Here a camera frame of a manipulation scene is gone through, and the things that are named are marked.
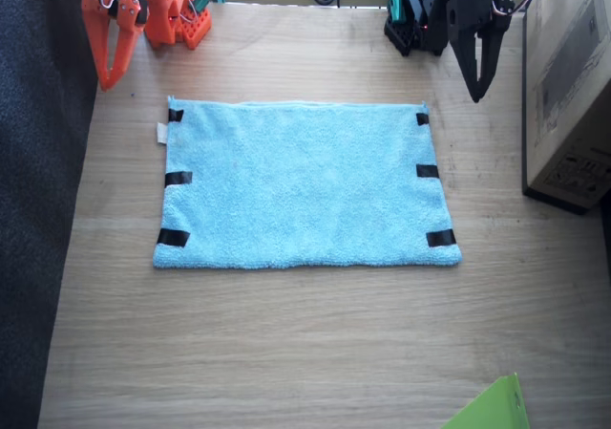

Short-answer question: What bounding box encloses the dark grey fabric sofa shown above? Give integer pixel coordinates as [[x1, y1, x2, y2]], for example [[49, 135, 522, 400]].
[[0, 0, 99, 429]]

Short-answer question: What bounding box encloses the brown cardboard box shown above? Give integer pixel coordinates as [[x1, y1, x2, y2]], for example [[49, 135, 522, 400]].
[[521, 0, 611, 216]]

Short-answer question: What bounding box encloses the light blue towel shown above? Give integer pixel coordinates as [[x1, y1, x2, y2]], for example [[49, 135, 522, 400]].
[[151, 96, 464, 271]]

